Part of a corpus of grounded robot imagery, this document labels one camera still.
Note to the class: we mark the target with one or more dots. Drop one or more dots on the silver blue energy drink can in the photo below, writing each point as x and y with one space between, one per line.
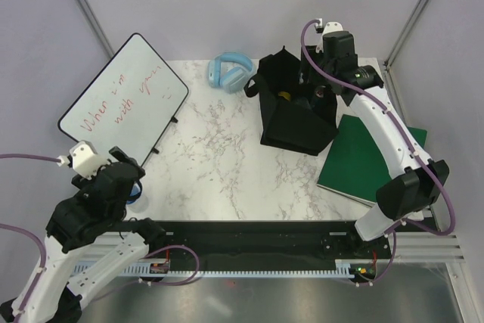
319 98

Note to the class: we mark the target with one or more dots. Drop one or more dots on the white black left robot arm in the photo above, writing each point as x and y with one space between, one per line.
52 293

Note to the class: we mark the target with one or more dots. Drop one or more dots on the black canvas bag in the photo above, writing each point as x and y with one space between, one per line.
286 125

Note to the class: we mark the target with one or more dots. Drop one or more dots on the green binder folder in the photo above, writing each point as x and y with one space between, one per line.
354 167

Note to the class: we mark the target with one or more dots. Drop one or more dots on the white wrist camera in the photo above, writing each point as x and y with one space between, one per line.
86 161
323 28

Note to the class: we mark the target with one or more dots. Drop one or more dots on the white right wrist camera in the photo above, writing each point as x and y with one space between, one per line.
323 28

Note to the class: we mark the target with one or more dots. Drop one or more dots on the whiteboard with red writing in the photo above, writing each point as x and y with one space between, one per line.
129 104

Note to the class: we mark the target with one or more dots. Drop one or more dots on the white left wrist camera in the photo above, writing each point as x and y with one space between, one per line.
86 161

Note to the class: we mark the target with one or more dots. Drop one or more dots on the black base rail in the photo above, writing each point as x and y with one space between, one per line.
272 245

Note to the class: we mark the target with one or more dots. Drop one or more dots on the clear water bottle blue label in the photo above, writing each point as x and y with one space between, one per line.
302 102

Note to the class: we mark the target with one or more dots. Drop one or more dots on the light blue headphones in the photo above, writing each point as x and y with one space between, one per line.
232 80

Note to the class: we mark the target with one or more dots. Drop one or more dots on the white cable duct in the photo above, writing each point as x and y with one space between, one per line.
145 269

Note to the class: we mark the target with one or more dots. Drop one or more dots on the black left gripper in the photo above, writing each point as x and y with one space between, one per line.
85 183

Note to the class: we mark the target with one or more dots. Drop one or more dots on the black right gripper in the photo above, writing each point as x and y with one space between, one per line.
304 69

